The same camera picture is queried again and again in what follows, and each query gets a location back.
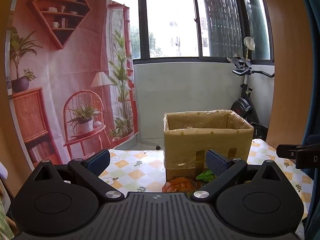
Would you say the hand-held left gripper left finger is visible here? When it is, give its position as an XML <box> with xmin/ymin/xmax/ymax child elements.
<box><xmin>32</xmin><ymin>149</ymin><xmax>125</xmax><ymax>202</ymax></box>

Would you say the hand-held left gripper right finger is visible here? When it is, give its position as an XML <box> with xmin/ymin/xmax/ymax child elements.
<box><xmin>190</xmin><ymin>149</ymin><xmax>285</xmax><ymax>202</ymax></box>

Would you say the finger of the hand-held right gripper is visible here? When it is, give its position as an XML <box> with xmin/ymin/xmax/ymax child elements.
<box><xmin>276</xmin><ymin>144</ymin><xmax>298</xmax><ymax>159</ymax></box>

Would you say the green snack packet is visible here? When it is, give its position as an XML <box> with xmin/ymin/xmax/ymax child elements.
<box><xmin>196</xmin><ymin>169</ymin><xmax>217</xmax><ymax>183</ymax></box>

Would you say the cardboard box with plastic liner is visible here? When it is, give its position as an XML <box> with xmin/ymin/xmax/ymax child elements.
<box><xmin>164</xmin><ymin>109</ymin><xmax>254</xmax><ymax>183</ymax></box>

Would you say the orange snack packet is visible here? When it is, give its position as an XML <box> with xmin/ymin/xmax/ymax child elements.
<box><xmin>162</xmin><ymin>177</ymin><xmax>201</xmax><ymax>193</ymax></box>

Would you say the checkered floral tablecloth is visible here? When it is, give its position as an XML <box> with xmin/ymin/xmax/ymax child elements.
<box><xmin>98</xmin><ymin>139</ymin><xmax>313</xmax><ymax>221</ymax></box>

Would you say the black exercise bike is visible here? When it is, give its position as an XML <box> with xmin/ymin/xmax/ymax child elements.
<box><xmin>226</xmin><ymin>56</ymin><xmax>275</xmax><ymax>141</ymax></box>

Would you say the printed pink room backdrop cloth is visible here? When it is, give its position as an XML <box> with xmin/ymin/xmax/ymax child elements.
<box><xmin>5</xmin><ymin>0</ymin><xmax>139</xmax><ymax>168</ymax></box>

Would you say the white bag on stick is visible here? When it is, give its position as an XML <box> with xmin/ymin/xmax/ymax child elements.
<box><xmin>244</xmin><ymin>36</ymin><xmax>256</xmax><ymax>52</ymax></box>

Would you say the black framed window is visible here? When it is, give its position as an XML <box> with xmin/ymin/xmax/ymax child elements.
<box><xmin>92</xmin><ymin>0</ymin><xmax>275</xmax><ymax>67</ymax></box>

